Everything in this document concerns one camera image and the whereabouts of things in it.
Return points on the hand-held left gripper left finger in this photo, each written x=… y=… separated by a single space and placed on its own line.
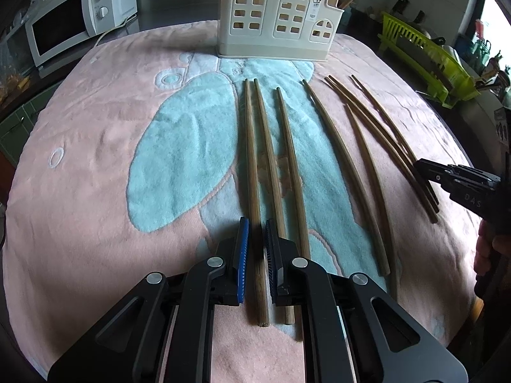
x=241 y=263

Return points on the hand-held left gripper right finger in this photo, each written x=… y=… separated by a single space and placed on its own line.
x=271 y=271

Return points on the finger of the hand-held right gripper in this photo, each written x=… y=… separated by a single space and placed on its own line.
x=459 y=177

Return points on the cream plastic utensil holder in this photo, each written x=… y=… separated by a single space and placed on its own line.
x=271 y=12

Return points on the person's right hand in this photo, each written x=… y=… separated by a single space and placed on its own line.
x=503 y=251

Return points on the green plastic dish rack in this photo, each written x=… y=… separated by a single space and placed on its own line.
x=433 y=60

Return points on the pink and turquoise towel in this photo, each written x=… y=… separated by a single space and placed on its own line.
x=99 y=167

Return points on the green base cabinet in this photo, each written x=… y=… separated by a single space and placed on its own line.
x=20 y=127

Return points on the white microwave oven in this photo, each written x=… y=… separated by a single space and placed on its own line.
x=60 y=28

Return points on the clear plastic food bag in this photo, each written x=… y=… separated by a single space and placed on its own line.
x=14 y=72

